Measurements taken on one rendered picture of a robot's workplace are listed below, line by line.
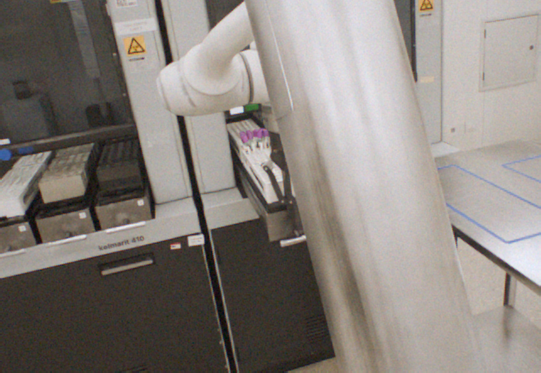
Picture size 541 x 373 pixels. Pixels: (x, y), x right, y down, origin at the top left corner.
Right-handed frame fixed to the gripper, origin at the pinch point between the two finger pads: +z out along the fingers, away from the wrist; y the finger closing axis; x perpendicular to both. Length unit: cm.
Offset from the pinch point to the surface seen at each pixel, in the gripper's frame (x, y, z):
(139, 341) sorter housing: -28, 46, 45
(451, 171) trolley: 1.3, -39.4, -2.1
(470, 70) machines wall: -148, -161, 9
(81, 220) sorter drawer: -28, 51, 2
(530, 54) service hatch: -148, -206, 6
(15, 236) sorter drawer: -28, 68, 2
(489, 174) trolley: 7.4, -45.0, -2.1
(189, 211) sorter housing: -28.4, 23.1, 6.4
